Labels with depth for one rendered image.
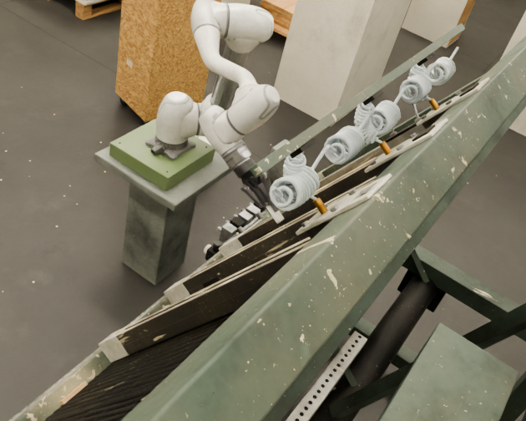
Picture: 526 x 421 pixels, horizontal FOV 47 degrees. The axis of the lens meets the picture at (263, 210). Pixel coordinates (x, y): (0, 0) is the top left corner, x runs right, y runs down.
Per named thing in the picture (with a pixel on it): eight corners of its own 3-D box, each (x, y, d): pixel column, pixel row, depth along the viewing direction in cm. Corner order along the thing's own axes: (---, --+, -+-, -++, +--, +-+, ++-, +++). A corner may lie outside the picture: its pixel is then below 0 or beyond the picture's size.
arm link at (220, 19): (194, 19, 220) (231, 22, 224) (190, -13, 229) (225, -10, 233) (189, 46, 230) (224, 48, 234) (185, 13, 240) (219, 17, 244)
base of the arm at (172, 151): (138, 146, 285) (139, 136, 282) (169, 129, 301) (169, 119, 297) (167, 164, 280) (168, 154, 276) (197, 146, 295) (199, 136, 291)
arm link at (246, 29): (191, 115, 295) (235, 118, 302) (194, 143, 288) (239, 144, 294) (223, -8, 231) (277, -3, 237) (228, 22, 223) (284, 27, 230)
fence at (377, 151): (306, 197, 276) (301, 190, 275) (488, 95, 208) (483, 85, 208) (300, 202, 272) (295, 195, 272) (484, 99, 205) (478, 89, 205)
